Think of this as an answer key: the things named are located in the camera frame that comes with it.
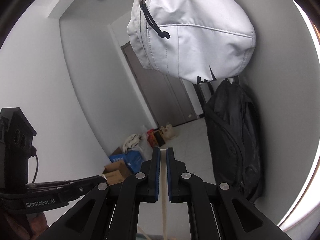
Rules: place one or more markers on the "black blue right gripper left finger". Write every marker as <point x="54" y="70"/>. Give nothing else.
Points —
<point x="110" y="212"/>

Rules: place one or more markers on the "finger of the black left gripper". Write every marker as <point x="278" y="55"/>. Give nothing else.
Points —
<point x="80" y="187"/>

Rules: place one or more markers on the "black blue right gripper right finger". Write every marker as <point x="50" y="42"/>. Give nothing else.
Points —
<point x="216" y="211"/>

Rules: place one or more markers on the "wooden chopstick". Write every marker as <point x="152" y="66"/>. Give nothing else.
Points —
<point x="163" y="184"/>

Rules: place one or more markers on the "person's left hand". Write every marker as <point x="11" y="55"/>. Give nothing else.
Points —
<point x="16" y="227"/>

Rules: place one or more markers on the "brown cardboard box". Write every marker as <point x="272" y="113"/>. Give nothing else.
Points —
<point x="116" y="172"/>

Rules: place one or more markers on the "blue cardboard box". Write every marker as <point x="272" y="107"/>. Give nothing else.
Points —
<point x="132" y="159"/>

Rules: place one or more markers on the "white cloth bundle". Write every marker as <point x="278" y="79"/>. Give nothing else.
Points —
<point x="131" y="142"/>

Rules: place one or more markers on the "black hanging backpack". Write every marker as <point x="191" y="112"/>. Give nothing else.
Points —
<point x="233" y="131"/>

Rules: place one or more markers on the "red and yellow bags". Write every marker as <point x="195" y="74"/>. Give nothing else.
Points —
<point x="159" y="136"/>

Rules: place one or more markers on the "grey door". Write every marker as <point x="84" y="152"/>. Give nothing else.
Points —
<point x="165" y="96"/>

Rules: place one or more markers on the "white hanging bag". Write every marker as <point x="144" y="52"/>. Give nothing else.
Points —
<point x="195" y="40"/>

